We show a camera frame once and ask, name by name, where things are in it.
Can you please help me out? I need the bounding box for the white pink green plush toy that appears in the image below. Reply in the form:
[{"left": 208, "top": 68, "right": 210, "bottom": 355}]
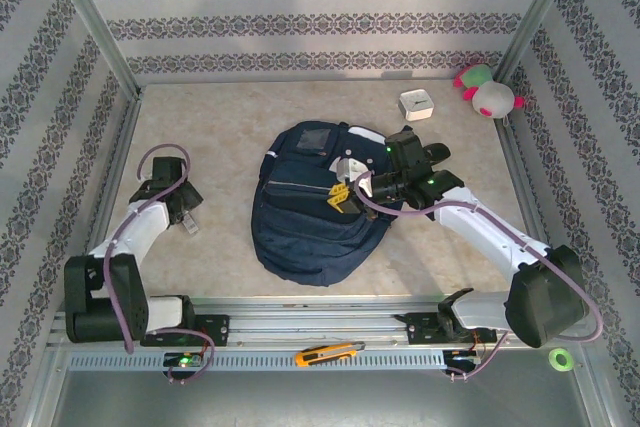
[{"left": 453, "top": 63, "right": 527, "bottom": 121}]

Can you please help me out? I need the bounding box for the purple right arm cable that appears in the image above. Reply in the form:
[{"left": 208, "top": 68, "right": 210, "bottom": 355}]
[{"left": 353, "top": 170, "right": 605, "bottom": 346}]

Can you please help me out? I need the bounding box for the short purple base cable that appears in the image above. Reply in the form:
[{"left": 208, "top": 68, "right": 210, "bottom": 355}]
[
  {"left": 144, "top": 329, "right": 216, "bottom": 387},
  {"left": 444, "top": 334, "right": 506, "bottom": 382}
]

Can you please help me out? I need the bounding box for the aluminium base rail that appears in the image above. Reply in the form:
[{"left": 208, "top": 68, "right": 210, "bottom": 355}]
[{"left": 47, "top": 296, "right": 591, "bottom": 348}]

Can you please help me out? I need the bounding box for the grey metal frame post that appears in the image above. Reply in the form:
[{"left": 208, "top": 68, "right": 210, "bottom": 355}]
[
  {"left": 42, "top": 0, "right": 144, "bottom": 98},
  {"left": 494, "top": 0, "right": 584, "bottom": 83}
]

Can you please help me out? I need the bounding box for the navy blue student backpack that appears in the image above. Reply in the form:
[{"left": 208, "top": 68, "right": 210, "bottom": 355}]
[{"left": 251, "top": 120, "right": 401, "bottom": 287}]

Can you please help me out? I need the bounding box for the white cube alarm clock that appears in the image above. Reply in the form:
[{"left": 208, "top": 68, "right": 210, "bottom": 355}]
[{"left": 398, "top": 88, "right": 434, "bottom": 122}]

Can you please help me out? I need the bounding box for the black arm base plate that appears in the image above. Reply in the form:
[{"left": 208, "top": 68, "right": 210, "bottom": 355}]
[
  {"left": 404, "top": 311, "right": 499, "bottom": 347},
  {"left": 139, "top": 314, "right": 231, "bottom": 348}
]

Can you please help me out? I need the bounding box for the yellow utility knife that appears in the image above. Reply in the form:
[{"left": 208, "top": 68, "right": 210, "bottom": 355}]
[{"left": 293, "top": 340, "right": 366, "bottom": 367}]

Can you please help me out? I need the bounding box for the small white grey stick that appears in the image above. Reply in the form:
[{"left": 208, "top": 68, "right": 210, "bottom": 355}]
[{"left": 179, "top": 211, "right": 201, "bottom": 237}]

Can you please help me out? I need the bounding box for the black computer mouse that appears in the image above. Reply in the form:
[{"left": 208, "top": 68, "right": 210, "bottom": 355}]
[{"left": 422, "top": 143, "right": 452, "bottom": 165}]

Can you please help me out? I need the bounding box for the perforated metal cable tray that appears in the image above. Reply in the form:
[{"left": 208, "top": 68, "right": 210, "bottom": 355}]
[{"left": 67, "top": 349, "right": 481, "bottom": 373}]

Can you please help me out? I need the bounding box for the green-lit controller board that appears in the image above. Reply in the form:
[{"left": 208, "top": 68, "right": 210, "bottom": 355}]
[
  {"left": 443, "top": 349, "right": 484, "bottom": 366},
  {"left": 163, "top": 352, "right": 204, "bottom": 368}
]

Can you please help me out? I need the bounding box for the green tape roll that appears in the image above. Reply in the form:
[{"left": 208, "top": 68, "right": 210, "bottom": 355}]
[{"left": 548, "top": 348, "right": 575, "bottom": 369}]

